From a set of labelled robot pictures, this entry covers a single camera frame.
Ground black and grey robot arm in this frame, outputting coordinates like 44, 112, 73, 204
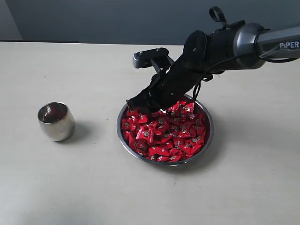
127, 21, 300, 113

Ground pile of red wrapped candies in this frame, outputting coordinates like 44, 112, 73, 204
121, 94, 207, 163

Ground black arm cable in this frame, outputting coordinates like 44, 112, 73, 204
192, 6, 300, 102

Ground steel bowl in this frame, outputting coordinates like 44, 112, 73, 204
116, 89, 215, 167

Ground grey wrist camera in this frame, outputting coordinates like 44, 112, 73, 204
132, 47, 174, 73

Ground stainless steel cup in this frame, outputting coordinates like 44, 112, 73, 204
37, 102, 75, 142

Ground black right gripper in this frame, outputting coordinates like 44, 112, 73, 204
128, 56, 203, 114

